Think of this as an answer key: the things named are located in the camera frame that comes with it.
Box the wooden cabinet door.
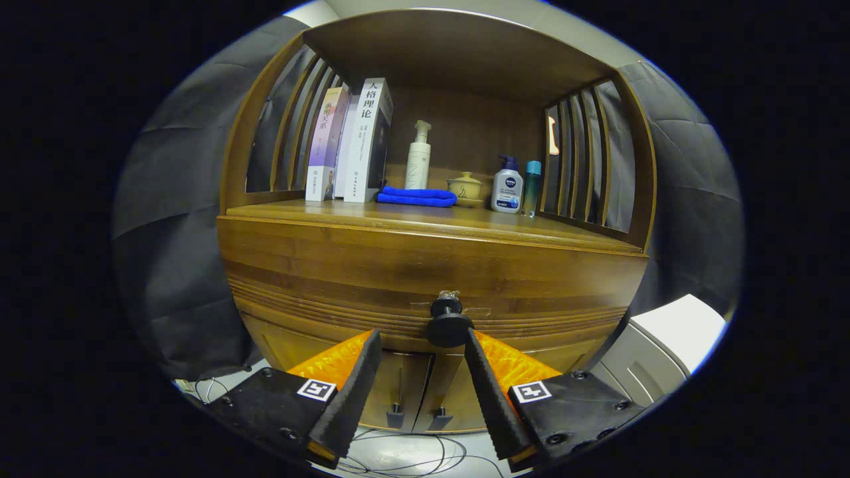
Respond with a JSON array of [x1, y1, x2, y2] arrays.
[[415, 332, 628, 434], [240, 312, 431, 432]]

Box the white pump bottle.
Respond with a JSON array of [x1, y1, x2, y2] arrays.
[[404, 120, 432, 191]]

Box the wooden countertop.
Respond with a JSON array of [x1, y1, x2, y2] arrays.
[[226, 198, 645, 253]]

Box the purple book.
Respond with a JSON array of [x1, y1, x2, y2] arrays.
[[305, 86, 351, 202]]

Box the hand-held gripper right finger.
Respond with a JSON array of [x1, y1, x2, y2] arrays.
[[464, 327, 645, 472]]

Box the wooden drawer with black knob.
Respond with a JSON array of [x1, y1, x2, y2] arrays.
[[218, 214, 649, 356]]

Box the black floor cables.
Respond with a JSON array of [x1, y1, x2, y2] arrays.
[[176, 375, 505, 478]]

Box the white grey box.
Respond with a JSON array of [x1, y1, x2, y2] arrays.
[[590, 294, 728, 409]]

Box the brown wooden cabinet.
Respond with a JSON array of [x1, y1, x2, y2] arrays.
[[216, 8, 658, 434]]

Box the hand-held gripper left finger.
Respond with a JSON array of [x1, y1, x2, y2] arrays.
[[203, 329, 384, 469]]

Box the thick white book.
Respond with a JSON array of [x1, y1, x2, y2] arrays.
[[343, 78, 394, 203]]

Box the teal bottle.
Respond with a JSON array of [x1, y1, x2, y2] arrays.
[[521, 160, 542, 218]]

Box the thin white book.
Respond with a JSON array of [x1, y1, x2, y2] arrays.
[[332, 93, 363, 199]]

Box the yellow lidded teacup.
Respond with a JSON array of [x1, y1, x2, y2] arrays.
[[446, 172, 485, 208]]

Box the blue folded cloth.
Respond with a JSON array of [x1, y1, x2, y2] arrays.
[[377, 186, 458, 208]]

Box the white bottle with blue cap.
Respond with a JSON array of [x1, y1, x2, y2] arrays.
[[491, 155, 525, 214]]

